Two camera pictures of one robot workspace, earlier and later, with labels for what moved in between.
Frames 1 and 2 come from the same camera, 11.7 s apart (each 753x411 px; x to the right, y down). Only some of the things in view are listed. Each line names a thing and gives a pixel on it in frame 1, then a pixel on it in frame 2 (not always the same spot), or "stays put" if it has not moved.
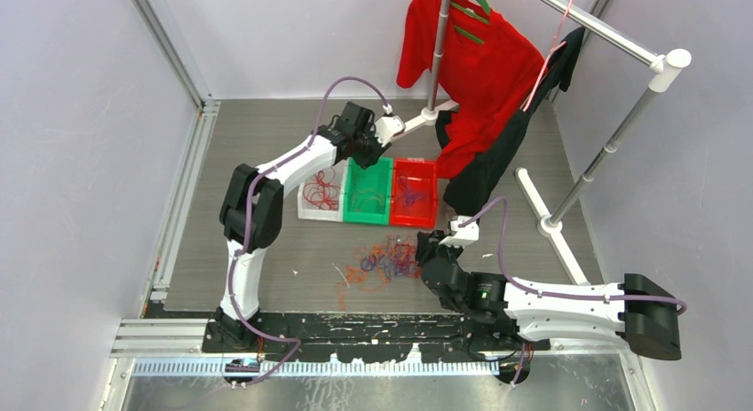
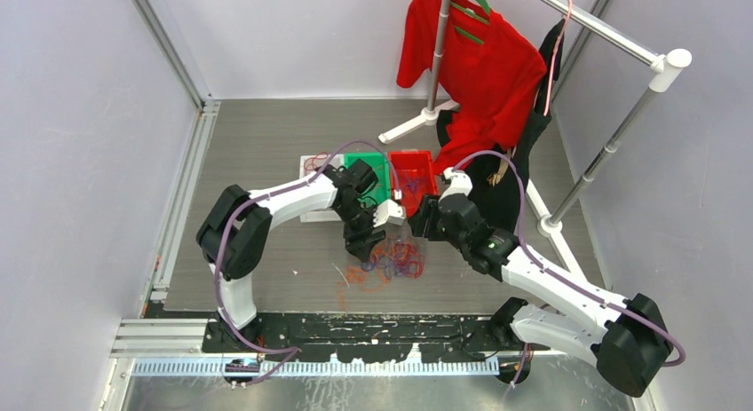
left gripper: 378,150 -> 360,242
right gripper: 430,243 -> 428,208
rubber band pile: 395,256 stays put
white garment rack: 667,65 stays put
